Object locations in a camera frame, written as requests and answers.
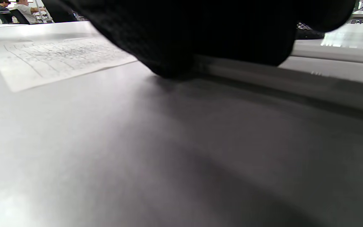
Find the person's right hand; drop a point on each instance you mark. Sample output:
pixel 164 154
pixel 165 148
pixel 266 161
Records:
pixel 216 28

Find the black mesh pencil holder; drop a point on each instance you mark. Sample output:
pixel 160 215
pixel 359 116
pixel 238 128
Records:
pixel 310 31

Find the lined white paper sheet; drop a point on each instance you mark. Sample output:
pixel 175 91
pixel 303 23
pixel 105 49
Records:
pixel 58 60

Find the black office chair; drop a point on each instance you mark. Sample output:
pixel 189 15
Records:
pixel 19 17

